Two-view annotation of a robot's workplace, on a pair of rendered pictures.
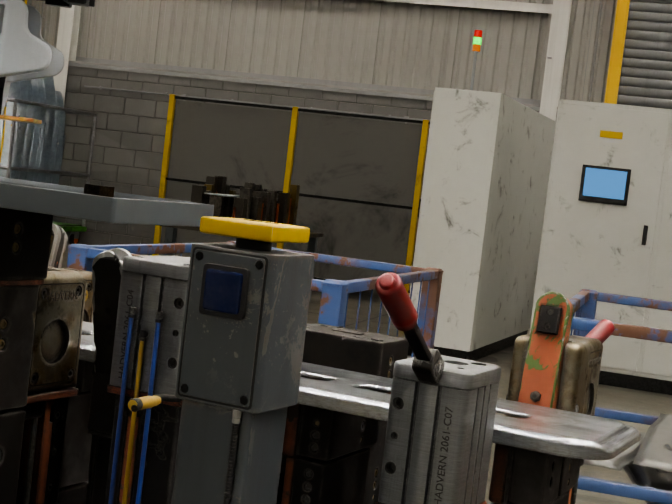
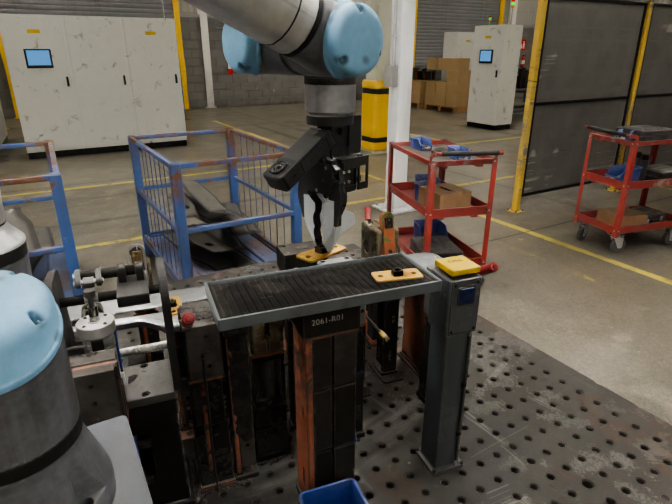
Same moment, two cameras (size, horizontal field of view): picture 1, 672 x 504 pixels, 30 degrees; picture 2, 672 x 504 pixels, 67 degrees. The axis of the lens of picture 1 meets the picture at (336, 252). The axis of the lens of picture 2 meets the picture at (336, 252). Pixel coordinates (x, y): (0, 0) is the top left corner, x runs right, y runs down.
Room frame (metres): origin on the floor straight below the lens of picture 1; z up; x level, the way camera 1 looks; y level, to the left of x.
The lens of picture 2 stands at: (0.47, 0.83, 1.52)
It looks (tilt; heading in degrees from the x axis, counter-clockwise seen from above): 22 degrees down; 314
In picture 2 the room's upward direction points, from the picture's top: straight up
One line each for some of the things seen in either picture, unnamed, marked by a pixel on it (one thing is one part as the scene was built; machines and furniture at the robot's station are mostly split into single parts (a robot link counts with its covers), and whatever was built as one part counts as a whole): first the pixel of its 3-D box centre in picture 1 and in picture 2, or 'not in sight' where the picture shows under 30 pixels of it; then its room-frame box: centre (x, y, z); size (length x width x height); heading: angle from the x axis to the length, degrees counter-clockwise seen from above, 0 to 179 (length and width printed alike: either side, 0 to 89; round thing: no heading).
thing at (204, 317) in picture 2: not in sight; (205, 398); (1.22, 0.42, 0.89); 0.13 x 0.11 x 0.38; 155
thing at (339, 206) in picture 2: not in sight; (332, 197); (1.00, 0.29, 1.31); 0.05 x 0.02 x 0.09; 0
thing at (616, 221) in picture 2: not in sight; (633, 186); (1.53, -3.79, 0.49); 0.81 x 0.46 x 0.97; 62
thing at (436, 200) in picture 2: not in sight; (437, 209); (2.33, -2.12, 0.49); 0.81 x 0.47 x 0.97; 148
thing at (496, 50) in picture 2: not in sight; (493, 66); (5.82, -9.43, 1.22); 0.80 x 0.54 x 2.45; 165
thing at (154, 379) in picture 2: not in sight; (128, 392); (1.27, 0.54, 0.94); 0.18 x 0.13 x 0.49; 65
